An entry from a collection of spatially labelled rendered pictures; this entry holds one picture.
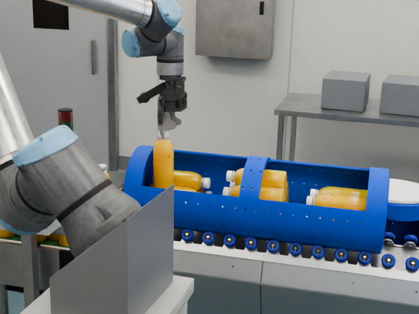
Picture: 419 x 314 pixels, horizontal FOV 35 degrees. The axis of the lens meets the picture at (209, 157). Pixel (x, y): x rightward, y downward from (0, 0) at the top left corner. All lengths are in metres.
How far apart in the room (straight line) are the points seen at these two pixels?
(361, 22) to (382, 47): 0.26
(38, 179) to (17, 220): 0.20
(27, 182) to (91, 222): 0.19
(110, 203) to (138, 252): 0.13
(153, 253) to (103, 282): 0.14
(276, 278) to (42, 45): 4.36
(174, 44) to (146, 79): 3.72
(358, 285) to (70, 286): 1.07
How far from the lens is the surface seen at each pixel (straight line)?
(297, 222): 2.16
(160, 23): 1.99
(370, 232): 2.15
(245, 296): 2.33
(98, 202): 1.47
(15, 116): 1.73
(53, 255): 2.38
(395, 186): 2.72
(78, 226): 1.48
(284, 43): 5.50
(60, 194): 1.49
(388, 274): 2.23
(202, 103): 5.74
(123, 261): 1.40
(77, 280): 1.48
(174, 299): 1.60
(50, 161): 1.49
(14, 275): 2.49
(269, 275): 2.26
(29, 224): 1.66
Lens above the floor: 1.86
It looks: 16 degrees down
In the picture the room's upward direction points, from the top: 2 degrees clockwise
